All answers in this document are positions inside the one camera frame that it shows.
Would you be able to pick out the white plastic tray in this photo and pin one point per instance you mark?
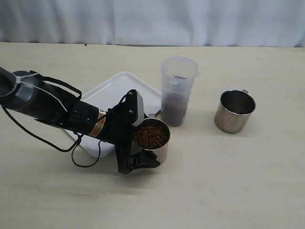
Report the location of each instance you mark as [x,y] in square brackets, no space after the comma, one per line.
[107,94]

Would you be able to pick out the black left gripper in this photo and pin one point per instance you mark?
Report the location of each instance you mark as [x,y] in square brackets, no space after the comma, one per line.
[120,121]

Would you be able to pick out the white zip tie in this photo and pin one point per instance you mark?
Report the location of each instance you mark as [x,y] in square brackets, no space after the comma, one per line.
[20,92]

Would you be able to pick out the steel mug with pellets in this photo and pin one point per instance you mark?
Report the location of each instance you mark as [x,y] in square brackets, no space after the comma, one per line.
[152,136]

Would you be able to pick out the white curtain backdrop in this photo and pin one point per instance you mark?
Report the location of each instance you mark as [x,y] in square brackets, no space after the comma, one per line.
[274,23]

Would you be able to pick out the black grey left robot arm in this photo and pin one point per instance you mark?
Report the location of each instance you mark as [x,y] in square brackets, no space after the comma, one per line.
[81,117]

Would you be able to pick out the translucent plastic container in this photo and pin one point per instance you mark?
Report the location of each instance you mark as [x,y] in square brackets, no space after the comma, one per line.
[178,76]

